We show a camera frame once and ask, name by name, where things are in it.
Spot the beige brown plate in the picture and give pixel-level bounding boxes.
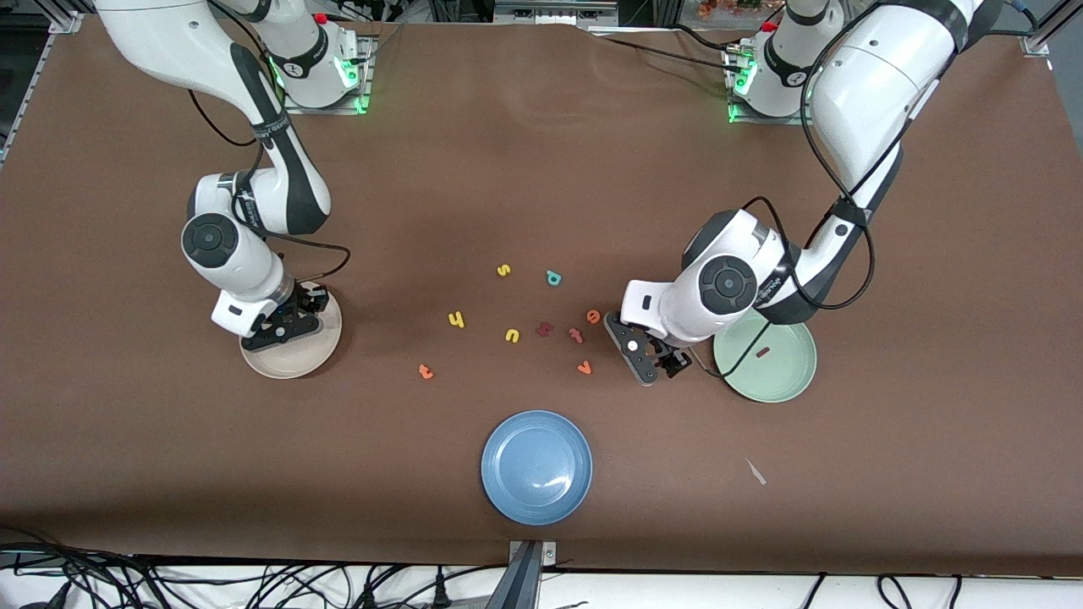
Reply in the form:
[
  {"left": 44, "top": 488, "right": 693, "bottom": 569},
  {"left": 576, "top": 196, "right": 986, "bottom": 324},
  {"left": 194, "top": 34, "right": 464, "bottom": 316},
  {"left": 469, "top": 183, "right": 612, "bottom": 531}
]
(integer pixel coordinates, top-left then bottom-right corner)
[{"left": 239, "top": 280, "right": 344, "bottom": 380}]

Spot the green plate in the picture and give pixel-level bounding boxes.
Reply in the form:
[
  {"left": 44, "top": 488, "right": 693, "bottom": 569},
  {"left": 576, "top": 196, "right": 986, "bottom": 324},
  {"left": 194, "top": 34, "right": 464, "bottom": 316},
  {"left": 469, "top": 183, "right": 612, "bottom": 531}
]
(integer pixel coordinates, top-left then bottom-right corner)
[{"left": 712, "top": 302, "right": 818, "bottom": 403}]

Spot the blue plate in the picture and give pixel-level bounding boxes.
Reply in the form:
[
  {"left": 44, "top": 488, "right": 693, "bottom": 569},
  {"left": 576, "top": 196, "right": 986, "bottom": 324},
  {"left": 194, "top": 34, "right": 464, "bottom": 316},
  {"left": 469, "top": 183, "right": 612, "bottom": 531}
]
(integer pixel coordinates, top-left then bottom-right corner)
[{"left": 481, "top": 410, "right": 594, "bottom": 526}]

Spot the brown table cover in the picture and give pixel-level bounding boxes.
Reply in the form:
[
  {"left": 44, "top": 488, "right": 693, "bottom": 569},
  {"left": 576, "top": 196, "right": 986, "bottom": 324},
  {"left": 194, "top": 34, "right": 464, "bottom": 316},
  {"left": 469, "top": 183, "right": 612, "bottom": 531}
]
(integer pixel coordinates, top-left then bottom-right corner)
[{"left": 0, "top": 15, "right": 1083, "bottom": 578}]

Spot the gray equipment box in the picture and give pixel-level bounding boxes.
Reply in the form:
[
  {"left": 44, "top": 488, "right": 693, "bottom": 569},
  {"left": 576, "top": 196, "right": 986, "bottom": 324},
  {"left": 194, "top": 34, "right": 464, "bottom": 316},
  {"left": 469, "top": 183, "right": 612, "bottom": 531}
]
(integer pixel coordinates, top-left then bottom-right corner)
[{"left": 495, "top": 0, "right": 618, "bottom": 26}]

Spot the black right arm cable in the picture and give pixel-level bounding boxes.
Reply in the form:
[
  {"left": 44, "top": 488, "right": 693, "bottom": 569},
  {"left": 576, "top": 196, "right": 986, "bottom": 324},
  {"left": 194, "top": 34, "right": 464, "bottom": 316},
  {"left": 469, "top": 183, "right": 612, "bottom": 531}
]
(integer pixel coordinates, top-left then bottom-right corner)
[{"left": 188, "top": 85, "right": 352, "bottom": 285}]

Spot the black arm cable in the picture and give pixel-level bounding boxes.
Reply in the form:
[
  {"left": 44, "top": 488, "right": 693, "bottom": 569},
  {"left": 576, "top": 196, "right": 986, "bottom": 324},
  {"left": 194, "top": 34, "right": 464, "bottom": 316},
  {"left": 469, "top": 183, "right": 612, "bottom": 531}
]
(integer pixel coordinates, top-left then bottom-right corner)
[
  {"left": 690, "top": 0, "right": 1029, "bottom": 381},
  {"left": 188, "top": 85, "right": 352, "bottom": 285}
]

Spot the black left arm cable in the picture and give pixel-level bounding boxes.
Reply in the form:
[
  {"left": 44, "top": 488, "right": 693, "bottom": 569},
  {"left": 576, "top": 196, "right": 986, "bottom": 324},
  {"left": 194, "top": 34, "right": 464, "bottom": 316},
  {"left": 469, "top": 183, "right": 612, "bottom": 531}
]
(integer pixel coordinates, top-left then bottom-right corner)
[{"left": 690, "top": 0, "right": 1029, "bottom": 381}]

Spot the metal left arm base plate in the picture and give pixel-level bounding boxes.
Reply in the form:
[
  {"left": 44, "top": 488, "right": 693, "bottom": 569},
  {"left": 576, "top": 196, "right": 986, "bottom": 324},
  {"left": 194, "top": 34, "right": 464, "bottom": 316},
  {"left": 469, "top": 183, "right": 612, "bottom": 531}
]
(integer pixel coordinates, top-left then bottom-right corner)
[{"left": 725, "top": 44, "right": 815, "bottom": 127}]

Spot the gray camera mount bracket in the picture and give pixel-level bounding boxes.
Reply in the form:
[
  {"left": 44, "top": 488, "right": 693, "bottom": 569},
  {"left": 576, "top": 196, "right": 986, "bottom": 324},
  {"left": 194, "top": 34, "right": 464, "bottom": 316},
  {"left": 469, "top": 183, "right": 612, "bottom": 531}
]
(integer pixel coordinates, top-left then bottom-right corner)
[{"left": 487, "top": 540, "right": 559, "bottom": 609}]

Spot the aluminium frame profile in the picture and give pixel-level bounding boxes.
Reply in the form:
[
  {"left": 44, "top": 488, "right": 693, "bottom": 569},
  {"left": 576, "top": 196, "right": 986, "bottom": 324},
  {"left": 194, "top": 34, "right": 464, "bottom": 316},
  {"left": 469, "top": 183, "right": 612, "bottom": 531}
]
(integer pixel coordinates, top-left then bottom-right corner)
[
  {"left": 1020, "top": 0, "right": 1072, "bottom": 58},
  {"left": 0, "top": 34, "right": 53, "bottom": 167}
]

